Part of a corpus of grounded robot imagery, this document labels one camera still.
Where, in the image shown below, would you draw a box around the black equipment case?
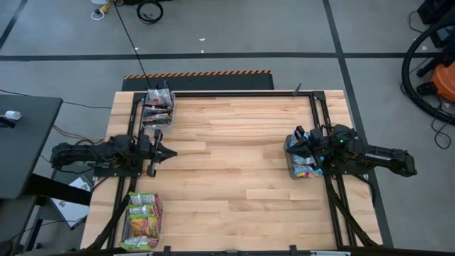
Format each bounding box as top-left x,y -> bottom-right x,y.
417,0 -> 455,49

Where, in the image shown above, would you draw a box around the long black floor cable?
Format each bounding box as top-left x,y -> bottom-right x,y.
112,0 -> 159,90

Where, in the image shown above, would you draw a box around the gray plastic bin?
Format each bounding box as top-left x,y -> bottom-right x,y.
283,133 -> 325,181

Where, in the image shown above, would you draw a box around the white papers under desk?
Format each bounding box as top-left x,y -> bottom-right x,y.
49,176 -> 90,230

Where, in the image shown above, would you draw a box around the black desk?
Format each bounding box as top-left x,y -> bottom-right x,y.
0,94 -> 64,200

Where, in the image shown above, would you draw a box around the black aluminium table frame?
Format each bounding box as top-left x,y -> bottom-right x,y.
85,89 -> 383,256

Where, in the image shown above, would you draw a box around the yellow and white power plug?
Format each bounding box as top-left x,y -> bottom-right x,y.
90,0 -> 114,21

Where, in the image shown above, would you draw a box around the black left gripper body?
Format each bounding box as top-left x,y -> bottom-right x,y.
137,127 -> 164,178

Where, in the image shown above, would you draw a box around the black coiled floor cable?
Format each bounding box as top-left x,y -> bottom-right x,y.
136,0 -> 164,25

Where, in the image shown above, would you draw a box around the orange vacuum cleaner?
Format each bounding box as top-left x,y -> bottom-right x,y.
432,62 -> 455,104

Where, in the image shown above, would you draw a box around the clear bin of lime packets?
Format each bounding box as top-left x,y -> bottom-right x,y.
120,191 -> 165,252

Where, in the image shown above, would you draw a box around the clear bin of black packets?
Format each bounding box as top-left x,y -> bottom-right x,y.
141,88 -> 176,129

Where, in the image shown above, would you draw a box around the black Maruchan noodle packet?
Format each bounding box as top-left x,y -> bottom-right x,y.
142,114 -> 173,128
144,105 -> 172,117
146,88 -> 174,107

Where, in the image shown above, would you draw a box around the black vacuum hose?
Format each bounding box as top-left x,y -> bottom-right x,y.
401,16 -> 455,125

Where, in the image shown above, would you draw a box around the black hazard-striped floor mat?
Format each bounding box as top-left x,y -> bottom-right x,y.
122,70 -> 275,92

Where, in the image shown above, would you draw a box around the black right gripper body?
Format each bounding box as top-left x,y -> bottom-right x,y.
295,124 -> 330,169

